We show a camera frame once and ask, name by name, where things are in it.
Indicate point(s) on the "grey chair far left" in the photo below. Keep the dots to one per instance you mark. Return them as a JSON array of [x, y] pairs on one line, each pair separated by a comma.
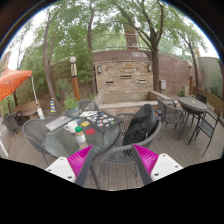
[[13, 122]]

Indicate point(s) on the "round grey mesh table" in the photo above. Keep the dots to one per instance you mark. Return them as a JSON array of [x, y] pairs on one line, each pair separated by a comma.
[[91, 128]]

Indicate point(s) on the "grey wicker chair right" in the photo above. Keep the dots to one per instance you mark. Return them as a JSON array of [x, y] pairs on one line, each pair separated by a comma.
[[170, 114]]

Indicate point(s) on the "grey closed laptop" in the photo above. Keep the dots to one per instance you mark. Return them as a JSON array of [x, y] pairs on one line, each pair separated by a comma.
[[57, 123]]

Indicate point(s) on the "stone fountain wall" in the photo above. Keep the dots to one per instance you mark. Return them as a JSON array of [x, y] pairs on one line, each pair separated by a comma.
[[124, 76]]

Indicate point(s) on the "grey chair behind table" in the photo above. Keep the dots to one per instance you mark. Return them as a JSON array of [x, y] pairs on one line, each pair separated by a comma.
[[88, 105]]

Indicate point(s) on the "orange patio umbrella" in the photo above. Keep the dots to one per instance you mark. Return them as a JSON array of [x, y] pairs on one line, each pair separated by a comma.
[[10, 80]]

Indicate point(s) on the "white ceramic mug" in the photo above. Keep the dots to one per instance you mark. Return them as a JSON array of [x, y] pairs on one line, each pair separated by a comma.
[[71, 126]]

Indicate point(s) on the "globe lamp post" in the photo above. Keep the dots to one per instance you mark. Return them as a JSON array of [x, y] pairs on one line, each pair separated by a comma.
[[75, 84]]

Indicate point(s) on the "round dark table right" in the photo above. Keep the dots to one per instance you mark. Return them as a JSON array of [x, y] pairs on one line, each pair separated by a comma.
[[191, 106]]

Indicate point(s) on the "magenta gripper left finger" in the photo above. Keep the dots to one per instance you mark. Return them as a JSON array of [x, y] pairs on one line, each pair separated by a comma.
[[74, 168]]

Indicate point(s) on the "black metal chair right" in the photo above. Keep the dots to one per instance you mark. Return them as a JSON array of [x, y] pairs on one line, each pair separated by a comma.
[[203, 125]]

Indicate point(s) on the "black laptop with stickers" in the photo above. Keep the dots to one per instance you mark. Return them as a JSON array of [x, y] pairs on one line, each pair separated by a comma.
[[102, 121]]

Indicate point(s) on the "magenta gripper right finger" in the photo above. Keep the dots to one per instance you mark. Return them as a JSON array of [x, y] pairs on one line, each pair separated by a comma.
[[153, 166]]

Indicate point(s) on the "green-capped plastic bottle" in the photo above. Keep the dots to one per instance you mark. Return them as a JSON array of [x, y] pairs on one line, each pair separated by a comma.
[[80, 136]]

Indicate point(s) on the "grey mesh chair left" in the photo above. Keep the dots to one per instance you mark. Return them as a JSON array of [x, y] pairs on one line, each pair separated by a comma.
[[35, 131]]

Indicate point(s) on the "grey chair with backpack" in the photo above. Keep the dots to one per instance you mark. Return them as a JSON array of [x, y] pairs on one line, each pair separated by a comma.
[[122, 155]]

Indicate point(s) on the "potted green plant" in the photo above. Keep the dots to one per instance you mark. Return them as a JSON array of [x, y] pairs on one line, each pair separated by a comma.
[[71, 105]]

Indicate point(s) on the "black backpack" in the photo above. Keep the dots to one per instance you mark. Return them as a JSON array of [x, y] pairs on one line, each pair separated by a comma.
[[141, 126]]

